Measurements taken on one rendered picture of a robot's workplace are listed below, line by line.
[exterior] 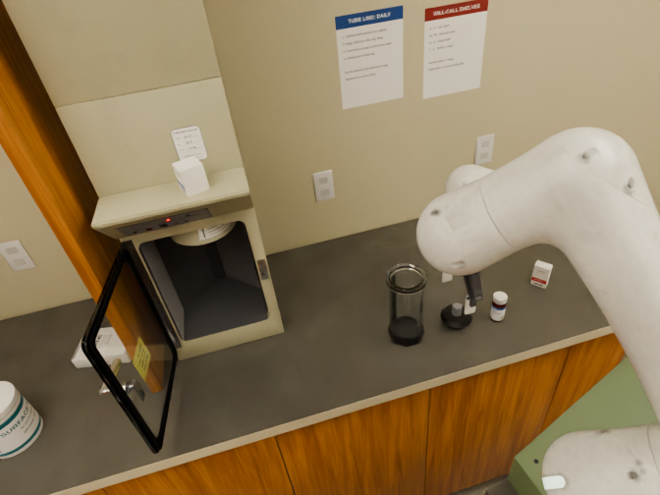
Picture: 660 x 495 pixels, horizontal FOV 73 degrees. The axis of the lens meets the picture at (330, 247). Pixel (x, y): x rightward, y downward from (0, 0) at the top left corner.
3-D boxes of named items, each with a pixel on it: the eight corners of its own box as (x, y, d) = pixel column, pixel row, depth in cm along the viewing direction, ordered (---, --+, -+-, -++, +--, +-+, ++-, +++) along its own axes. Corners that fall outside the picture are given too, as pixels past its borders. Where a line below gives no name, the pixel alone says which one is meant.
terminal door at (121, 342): (178, 353, 129) (124, 244, 104) (158, 457, 105) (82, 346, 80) (175, 354, 129) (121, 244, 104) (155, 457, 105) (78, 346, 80)
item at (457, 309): (434, 314, 137) (435, 299, 133) (462, 306, 138) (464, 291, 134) (448, 336, 130) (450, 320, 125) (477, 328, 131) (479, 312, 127)
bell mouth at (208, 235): (171, 215, 126) (164, 198, 122) (233, 201, 128) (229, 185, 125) (169, 252, 112) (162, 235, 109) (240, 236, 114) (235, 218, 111)
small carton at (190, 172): (180, 188, 97) (171, 163, 93) (201, 180, 99) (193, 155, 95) (188, 197, 94) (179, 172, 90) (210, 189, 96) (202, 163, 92)
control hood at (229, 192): (115, 234, 104) (97, 196, 98) (252, 202, 108) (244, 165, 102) (109, 263, 95) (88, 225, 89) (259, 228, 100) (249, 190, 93)
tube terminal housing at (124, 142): (179, 303, 152) (77, 72, 105) (272, 280, 157) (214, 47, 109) (178, 360, 133) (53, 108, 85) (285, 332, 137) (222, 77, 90)
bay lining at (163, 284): (182, 286, 148) (142, 194, 126) (258, 266, 151) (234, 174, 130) (182, 341, 129) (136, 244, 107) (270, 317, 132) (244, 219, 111)
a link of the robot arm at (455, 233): (512, 262, 55) (467, 175, 56) (425, 297, 63) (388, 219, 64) (541, 238, 70) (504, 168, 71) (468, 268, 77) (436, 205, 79)
